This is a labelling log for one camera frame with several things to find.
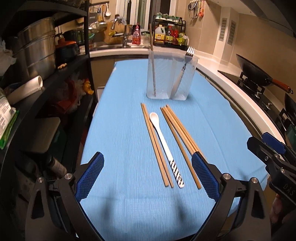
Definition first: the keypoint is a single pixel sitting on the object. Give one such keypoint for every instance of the dark curved wooden chopstick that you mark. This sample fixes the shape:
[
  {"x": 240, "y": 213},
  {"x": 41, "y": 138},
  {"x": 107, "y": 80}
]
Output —
[{"x": 152, "y": 59}]

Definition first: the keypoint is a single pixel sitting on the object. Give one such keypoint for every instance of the black gas stove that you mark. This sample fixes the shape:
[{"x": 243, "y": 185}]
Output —
[{"x": 280, "y": 118}]

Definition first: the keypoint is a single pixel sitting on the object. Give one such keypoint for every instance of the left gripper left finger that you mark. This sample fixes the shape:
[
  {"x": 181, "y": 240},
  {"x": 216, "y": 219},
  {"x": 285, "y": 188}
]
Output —
[{"x": 55, "y": 212}]

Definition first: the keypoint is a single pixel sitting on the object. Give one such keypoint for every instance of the fork with white handle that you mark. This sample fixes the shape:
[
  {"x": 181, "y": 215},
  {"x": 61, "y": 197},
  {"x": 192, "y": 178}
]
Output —
[{"x": 187, "y": 58}]

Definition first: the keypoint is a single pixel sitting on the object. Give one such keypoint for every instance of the green food package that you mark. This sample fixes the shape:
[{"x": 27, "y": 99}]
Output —
[{"x": 8, "y": 116}]

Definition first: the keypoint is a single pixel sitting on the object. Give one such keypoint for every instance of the black spice rack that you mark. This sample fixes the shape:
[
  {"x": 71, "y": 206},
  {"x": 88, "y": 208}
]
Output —
[{"x": 175, "y": 28}]

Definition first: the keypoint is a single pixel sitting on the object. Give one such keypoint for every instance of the right hand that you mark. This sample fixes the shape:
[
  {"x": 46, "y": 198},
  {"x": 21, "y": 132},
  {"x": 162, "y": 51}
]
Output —
[{"x": 277, "y": 210}]

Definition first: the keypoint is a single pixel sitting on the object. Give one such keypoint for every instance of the black storage shelf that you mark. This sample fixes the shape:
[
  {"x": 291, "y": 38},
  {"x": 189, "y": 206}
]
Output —
[{"x": 15, "y": 16}]

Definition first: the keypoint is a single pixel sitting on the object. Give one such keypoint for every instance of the yellow oil bottle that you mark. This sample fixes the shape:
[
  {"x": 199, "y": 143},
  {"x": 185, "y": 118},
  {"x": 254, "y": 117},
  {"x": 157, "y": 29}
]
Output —
[{"x": 159, "y": 35}]

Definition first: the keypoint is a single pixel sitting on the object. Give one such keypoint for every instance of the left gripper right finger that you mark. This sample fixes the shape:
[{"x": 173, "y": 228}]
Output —
[{"x": 252, "y": 219}]

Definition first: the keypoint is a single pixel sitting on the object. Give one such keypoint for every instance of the red dish soap bottle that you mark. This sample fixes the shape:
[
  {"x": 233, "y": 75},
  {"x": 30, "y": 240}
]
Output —
[{"x": 136, "y": 37}]

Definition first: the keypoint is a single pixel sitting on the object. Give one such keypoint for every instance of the clear plastic utensil holder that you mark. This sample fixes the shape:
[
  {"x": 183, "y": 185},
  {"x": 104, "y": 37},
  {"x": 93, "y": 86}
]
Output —
[{"x": 168, "y": 64}]

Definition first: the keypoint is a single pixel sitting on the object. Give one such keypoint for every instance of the stainless steel stock pot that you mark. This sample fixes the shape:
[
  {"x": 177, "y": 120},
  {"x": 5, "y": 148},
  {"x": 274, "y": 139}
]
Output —
[{"x": 35, "y": 49}]

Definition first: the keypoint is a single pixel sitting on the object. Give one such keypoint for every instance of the white paper roll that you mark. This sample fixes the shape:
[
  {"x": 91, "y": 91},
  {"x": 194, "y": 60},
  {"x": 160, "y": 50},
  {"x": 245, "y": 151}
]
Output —
[{"x": 27, "y": 89}]

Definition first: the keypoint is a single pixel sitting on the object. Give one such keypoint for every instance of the white striped spoon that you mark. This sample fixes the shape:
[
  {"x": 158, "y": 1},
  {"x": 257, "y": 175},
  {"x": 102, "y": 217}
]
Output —
[{"x": 154, "y": 118}]

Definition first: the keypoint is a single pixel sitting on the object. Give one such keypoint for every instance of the chrome kitchen faucet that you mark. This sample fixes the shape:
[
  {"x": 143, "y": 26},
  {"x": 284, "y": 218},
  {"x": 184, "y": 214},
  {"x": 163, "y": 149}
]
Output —
[{"x": 126, "y": 32}]

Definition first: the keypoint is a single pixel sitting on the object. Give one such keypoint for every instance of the black wok with wooden handle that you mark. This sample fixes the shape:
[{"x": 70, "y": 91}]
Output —
[{"x": 256, "y": 74}]

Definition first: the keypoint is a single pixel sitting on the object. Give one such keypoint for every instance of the white plastic bag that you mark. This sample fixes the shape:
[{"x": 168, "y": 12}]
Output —
[{"x": 6, "y": 59}]

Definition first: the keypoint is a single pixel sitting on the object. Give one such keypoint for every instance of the hanging kitchen tools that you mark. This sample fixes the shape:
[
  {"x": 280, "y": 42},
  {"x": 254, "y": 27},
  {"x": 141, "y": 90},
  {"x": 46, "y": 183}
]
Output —
[{"x": 196, "y": 9}]

